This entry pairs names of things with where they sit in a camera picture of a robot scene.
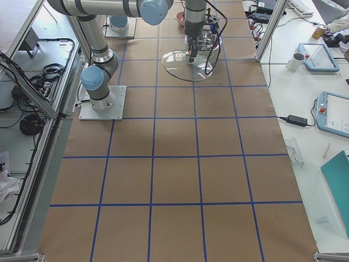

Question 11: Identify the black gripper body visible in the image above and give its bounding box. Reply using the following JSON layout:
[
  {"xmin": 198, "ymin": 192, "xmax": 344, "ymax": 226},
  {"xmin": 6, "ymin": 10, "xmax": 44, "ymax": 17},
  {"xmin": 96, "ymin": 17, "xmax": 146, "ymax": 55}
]
[{"xmin": 184, "ymin": 21, "xmax": 204, "ymax": 39}]

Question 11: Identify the glass pot lid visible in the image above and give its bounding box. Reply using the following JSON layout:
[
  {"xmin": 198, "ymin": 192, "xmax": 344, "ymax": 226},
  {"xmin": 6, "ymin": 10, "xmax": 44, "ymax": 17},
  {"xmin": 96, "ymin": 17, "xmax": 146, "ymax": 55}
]
[{"xmin": 162, "ymin": 50, "xmax": 213, "ymax": 82}]

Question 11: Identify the pale green cooking pot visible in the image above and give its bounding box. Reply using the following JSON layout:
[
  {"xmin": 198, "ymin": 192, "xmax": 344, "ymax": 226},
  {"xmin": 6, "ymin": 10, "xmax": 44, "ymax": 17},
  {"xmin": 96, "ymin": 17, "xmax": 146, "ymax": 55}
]
[{"xmin": 194, "ymin": 29, "xmax": 220, "ymax": 67}]

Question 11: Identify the pink bowl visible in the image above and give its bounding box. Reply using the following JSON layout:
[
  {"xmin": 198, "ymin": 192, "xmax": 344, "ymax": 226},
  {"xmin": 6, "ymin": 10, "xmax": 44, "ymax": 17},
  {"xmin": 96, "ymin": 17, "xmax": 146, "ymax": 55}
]
[{"xmin": 176, "ymin": 11, "xmax": 185, "ymax": 26}]

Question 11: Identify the white mug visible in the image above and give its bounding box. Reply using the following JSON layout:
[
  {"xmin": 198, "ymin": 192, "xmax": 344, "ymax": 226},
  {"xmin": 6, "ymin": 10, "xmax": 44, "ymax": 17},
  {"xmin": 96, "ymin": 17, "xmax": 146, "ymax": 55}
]
[{"xmin": 285, "ymin": 52, "xmax": 305, "ymax": 72}]

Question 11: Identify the upper blue teach pendant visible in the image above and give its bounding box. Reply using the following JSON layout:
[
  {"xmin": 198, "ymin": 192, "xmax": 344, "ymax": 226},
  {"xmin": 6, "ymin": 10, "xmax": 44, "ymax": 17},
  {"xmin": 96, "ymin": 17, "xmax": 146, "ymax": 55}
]
[{"xmin": 298, "ymin": 43, "xmax": 340, "ymax": 72}]

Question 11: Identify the blue teach pendant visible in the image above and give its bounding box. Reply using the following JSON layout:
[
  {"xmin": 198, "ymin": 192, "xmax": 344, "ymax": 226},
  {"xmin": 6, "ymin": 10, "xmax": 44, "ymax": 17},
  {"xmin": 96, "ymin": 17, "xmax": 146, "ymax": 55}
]
[
  {"xmin": 298, "ymin": 43, "xmax": 340, "ymax": 72},
  {"xmin": 316, "ymin": 91, "xmax": 348, "ymax": 138}
]

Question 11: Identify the yellow can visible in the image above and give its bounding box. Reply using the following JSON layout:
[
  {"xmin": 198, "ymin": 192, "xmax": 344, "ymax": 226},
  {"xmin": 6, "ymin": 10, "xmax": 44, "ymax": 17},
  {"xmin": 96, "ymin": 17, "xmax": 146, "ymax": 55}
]
[{"xmin": 311, "ymin": 25, "xmax": 327, "ymax": 40}]

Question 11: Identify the small black power brick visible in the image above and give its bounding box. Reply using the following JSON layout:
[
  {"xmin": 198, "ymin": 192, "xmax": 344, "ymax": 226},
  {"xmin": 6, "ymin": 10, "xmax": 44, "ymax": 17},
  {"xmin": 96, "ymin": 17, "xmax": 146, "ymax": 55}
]
[{"xmin": 287, "ymin": 115, "xmax": 308, "ymax": 127}]

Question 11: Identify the clear acrylic holder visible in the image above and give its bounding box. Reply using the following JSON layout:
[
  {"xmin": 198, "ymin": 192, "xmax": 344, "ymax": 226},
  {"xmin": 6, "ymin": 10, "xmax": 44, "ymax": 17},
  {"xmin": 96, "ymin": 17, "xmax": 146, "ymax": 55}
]
[{"xmin": 285, "ymin": 138, "xmax": 304, "ymax": 168}]

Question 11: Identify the lower blue teach pendant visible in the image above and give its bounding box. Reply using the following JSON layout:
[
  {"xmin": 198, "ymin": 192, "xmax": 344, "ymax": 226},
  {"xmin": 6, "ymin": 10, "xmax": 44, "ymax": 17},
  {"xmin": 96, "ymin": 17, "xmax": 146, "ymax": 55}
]
[{"xmin": 316, "ymin": 91, "xmax": 348, "ymax": 138}]

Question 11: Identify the wooden stick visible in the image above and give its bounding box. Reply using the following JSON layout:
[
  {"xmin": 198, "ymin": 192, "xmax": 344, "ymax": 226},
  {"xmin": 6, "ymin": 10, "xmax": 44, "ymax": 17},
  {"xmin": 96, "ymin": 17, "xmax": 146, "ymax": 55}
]
[{"xmin": 323, "ymin": 143, "xmax": 330, "ymax": 159}]

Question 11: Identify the teal folder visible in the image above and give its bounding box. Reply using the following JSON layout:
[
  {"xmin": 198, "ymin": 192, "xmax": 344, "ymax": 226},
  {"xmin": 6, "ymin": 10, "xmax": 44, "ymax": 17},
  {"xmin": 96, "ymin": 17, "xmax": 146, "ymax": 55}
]
[{"xmin": 321, "ymin": 150, "xmax": 348, "ymax": 237}]

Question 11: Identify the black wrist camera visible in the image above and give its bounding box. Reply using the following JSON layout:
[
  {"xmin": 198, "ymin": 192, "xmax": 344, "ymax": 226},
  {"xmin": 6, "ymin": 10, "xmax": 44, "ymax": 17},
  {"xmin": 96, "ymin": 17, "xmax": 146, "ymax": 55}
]
[{"xmin": 204, "ymin": 13, "xmax": 219, "ymax": 34}]

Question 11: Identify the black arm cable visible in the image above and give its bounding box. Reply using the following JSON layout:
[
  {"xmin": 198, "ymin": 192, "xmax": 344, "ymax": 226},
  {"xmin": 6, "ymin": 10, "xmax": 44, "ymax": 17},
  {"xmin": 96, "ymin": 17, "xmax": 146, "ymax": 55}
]
[{"xmin": 203, "ymin": 0, "xmax": 228, "ymax": 74}]

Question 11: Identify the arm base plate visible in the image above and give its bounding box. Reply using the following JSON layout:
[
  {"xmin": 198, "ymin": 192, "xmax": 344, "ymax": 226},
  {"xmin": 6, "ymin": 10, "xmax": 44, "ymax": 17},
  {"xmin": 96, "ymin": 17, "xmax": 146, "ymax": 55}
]
[
  {"xmin": 103, "ymin": 16, "xmax": 137, "ymax": 39},
  {"xmin": 79, "ymin": 86, "xmax": 127, "ymax": 121}
]

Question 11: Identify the aluminium frame post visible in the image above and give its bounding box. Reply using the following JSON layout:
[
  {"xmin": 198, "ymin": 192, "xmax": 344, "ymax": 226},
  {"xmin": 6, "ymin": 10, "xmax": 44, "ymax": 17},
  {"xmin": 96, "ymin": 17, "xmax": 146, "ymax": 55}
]
[{"xmin": 255, "ymin": 0, "xmax": 288, "ymax": 62}]

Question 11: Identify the coiled black cable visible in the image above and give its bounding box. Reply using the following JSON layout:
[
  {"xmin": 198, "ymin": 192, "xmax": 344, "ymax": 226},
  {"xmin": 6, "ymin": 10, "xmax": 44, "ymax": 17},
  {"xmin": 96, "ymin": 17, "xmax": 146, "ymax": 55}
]
[{"xmin": 19, "ymin": 113, "xmax": 46, "ymax": 136}]

